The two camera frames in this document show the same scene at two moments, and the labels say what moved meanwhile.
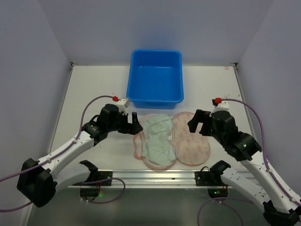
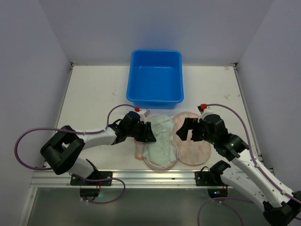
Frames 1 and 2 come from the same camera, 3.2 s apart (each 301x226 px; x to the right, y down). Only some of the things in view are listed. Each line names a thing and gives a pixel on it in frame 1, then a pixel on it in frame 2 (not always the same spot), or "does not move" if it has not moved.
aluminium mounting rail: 157,178 does not move
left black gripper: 125,125 → 142,130
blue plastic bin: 155,79 does not move
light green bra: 158,147 does not move
